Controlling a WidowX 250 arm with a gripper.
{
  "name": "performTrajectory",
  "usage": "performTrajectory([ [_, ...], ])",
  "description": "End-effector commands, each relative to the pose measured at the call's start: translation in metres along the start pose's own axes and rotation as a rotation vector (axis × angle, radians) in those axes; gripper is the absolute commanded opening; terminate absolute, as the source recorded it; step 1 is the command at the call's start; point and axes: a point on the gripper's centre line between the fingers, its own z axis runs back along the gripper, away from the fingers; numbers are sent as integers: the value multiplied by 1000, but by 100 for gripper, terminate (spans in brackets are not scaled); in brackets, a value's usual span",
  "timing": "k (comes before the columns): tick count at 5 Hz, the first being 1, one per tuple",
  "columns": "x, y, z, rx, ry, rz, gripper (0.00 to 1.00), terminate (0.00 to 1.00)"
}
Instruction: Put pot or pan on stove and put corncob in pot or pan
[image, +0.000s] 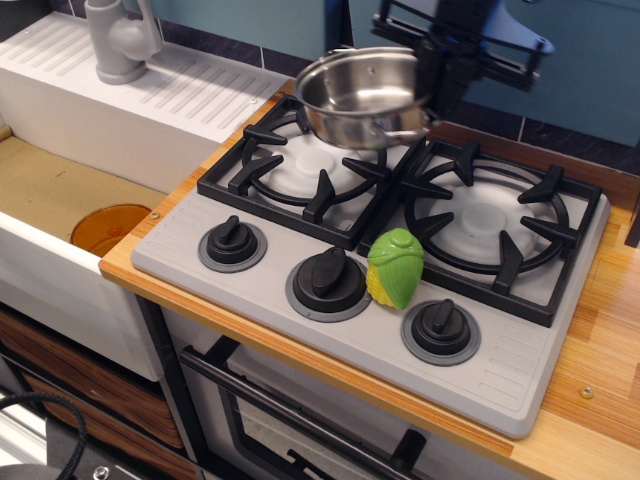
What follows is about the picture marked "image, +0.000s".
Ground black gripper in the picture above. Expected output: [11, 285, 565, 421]
[372, 1, 555, 118]

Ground stainless steel pot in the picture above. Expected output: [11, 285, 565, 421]
[294, 46, 432, 150]

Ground green yellow toy corncob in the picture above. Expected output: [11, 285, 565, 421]
[366, 228, 424, 310]

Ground black middle stove knob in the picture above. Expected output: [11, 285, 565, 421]
[285, 247, 371, 323]

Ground black stove knob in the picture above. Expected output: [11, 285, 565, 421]
[401, 299, 481, 367]
[285, 247, 371, 323]
[197, 215, 268, 274]

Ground black right stove knob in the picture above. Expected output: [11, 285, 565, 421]
[401, 299, 481, 367]

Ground black left stove knob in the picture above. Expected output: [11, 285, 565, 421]
[197, 215, 268, 274]

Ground grey toy stove top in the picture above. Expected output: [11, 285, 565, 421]
[129, 119, 612, 441]

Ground black right burner grate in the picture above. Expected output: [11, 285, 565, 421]
[358, 140, 609, 327]

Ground black burner grate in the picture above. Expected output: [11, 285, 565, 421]
[358, 140, 609, 327]
[197, 95, 416, 250]

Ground black left burner grate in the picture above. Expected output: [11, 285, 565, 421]
[197, 95, 416, 250]

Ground grey toy faucet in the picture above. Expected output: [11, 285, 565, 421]
[84, 0, 162, 85]

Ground orange plastic plate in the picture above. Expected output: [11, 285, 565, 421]
[70, 203, 151, 257]

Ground white toy sink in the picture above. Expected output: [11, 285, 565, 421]
[1, 13, 284, 381]

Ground wooden drawer fronts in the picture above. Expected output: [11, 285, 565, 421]
[1, 305, 199, 479]

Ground oven door with black handle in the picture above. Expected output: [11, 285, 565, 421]
[178, 335, 436, 480]

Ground black braided cable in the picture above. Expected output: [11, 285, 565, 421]
[0, 391, 89, 480]

